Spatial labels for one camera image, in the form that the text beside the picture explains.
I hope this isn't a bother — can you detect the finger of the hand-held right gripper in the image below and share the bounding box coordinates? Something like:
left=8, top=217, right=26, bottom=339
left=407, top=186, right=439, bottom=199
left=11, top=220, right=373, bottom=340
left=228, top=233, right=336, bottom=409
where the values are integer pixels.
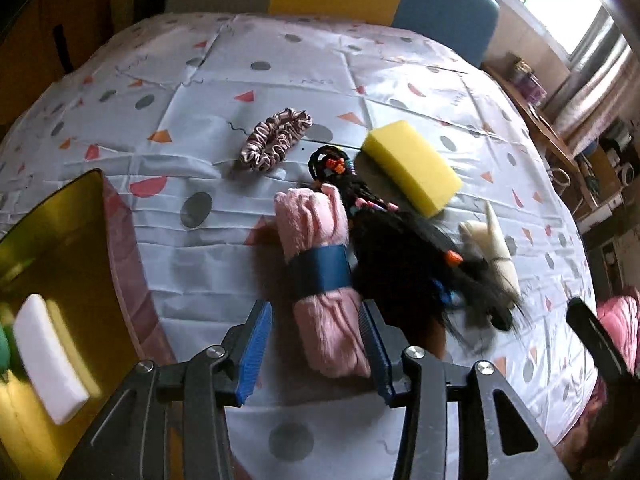
left=566, top=296, right=628, bottom=378

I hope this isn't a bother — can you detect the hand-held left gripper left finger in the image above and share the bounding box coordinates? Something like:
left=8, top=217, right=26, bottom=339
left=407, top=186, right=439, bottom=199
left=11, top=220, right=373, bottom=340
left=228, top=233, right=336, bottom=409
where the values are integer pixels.
left=60, top=300, right=274, bottom=480

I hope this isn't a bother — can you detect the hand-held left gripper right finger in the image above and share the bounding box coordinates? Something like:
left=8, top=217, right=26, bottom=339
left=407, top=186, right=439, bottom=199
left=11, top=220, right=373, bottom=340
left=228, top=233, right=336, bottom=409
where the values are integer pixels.
left=357, top=300, right=574, bottom=480

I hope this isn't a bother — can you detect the pink towel blue band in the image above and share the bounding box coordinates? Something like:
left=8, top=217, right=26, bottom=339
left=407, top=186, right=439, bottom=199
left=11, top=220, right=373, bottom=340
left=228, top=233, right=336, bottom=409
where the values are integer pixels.
left=274, top=184, right=373, bottom=378

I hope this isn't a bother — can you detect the black braided wig with beads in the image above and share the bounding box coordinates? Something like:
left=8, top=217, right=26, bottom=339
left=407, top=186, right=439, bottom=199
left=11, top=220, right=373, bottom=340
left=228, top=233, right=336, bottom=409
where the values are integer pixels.
left=307, top=145, right=526, bottom=351

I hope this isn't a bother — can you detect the cream cloth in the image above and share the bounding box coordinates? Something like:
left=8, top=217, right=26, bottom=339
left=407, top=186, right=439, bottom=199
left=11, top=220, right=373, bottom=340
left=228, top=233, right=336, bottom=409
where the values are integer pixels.
left=459, top=200, right=523, bottom=298

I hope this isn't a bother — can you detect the pink striped scrunchie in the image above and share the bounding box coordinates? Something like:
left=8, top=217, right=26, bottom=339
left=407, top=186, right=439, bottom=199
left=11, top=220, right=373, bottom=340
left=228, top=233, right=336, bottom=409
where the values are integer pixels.
left=238, top=107, right=313, bottom=173

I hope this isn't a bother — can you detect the gold metal tray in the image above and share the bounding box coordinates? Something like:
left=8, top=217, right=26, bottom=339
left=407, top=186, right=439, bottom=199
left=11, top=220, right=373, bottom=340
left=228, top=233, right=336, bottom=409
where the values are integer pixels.
left=0, top=169, right=178, bottom=480

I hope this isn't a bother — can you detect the pink blanket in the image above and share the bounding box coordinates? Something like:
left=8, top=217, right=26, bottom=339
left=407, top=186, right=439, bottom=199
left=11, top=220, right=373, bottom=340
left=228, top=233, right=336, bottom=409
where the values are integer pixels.
left=595, top=295, right=640, bottom=376

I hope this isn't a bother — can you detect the yellow sponge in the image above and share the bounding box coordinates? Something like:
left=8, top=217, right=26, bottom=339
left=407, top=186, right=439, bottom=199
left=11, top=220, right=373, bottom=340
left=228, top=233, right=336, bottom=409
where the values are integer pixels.
left=361, top=121, right=463, bottom=218

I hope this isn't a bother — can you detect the wooden shelf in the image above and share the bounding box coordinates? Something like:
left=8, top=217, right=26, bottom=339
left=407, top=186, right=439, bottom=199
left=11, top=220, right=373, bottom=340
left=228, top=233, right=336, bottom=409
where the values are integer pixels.
left=482, top=60, right=626, bottom=221

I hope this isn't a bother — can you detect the white sponge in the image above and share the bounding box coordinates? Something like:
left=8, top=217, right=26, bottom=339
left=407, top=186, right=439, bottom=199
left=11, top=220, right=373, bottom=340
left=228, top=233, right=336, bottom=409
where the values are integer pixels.
left=12, top=293, right=91, bottom=426

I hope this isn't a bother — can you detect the printed bed sheet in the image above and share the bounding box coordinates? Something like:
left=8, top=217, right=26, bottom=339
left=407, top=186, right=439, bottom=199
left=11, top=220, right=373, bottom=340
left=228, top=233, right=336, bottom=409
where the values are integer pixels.
left=0, top=12, right=598, bottom=480

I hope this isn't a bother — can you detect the green silicone bottle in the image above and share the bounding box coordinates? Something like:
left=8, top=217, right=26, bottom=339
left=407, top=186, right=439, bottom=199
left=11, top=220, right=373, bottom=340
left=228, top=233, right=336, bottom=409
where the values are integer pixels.
left=0, top=310, right=23, bottom=376

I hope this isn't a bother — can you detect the patterned curtain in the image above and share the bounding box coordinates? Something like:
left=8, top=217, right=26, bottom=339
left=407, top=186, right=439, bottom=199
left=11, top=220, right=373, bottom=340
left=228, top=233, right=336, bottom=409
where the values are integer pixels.
left=542, top=10, right=633, bottom=146

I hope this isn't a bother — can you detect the purple container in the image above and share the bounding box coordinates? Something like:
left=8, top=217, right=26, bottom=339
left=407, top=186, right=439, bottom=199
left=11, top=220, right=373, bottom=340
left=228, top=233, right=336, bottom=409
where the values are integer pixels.
left=510, top=60, right=548, bottom=106

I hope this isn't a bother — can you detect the window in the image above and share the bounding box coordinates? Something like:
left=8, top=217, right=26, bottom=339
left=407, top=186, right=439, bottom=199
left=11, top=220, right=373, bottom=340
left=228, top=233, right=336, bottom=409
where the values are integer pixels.
left=520, top=0, right=616, bottom=56

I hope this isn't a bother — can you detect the grey yellow blue headboard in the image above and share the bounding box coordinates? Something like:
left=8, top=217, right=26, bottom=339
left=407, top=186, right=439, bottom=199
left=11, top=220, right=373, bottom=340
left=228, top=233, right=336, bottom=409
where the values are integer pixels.
left=165, top=0, right=501, bottom=68

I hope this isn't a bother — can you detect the wooden wardrobe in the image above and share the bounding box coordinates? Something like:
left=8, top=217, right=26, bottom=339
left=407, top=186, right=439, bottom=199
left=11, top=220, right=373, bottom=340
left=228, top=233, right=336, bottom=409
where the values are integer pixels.
left=0, top=0, right=166, bottom=126

